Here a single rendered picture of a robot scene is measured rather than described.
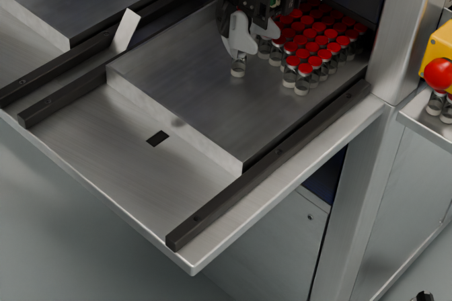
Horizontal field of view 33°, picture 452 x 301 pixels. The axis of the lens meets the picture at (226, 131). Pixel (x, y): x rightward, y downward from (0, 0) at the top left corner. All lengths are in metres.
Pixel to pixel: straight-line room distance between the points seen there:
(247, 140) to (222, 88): 0.11
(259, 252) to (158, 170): 0.64
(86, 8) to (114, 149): 0.31
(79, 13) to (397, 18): 0.50
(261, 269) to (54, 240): 0.63
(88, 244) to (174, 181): 1.05
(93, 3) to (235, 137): 0.37
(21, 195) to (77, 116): 1.09
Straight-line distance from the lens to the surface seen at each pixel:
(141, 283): 1.94
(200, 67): 1.13
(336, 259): 1.43
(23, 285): 1.97
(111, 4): 1.26
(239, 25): 1.04
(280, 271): 1.59
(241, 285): 1.74
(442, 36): 1.02
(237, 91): 1.10
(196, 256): 0.91
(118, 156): 1.01
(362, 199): 1.28
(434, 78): 1.00
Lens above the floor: 1.63
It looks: 46 degrees down
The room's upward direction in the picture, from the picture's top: 5 degrees clockwise
